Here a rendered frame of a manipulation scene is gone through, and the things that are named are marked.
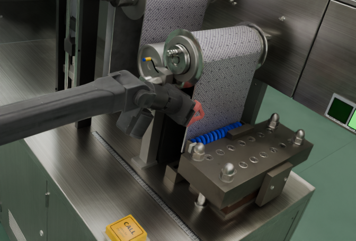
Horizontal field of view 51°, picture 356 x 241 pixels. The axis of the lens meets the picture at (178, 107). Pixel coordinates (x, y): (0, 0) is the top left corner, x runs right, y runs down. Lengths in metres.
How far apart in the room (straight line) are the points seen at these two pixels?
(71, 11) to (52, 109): 0.54
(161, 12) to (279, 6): 0.34
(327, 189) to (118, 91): 2.29
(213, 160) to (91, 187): 0.33
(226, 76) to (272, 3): 0.28
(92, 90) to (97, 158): 0.44
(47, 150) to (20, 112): 0.50
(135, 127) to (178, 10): 0.43
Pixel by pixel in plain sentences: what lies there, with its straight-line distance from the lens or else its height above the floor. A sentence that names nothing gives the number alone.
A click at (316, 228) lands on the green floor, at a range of 2.52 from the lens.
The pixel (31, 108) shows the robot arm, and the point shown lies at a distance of 0.66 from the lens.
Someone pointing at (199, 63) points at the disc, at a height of 1.27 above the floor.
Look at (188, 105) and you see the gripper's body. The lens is 0.87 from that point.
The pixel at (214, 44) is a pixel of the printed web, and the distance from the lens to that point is 0.94.
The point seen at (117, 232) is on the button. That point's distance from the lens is 0.90.
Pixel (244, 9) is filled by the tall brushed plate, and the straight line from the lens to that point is 1.21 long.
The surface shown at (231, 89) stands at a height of 1.16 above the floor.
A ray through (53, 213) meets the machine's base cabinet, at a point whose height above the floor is 0.70.
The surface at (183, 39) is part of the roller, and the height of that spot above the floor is 1.30.
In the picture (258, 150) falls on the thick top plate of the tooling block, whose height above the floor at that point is 1.03.
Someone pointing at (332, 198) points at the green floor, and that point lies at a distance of 2.80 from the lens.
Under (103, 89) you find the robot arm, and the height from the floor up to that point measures 1.27.
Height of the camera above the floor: 1.62
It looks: 30 degrees down
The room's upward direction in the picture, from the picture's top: 12 degrees clockwise
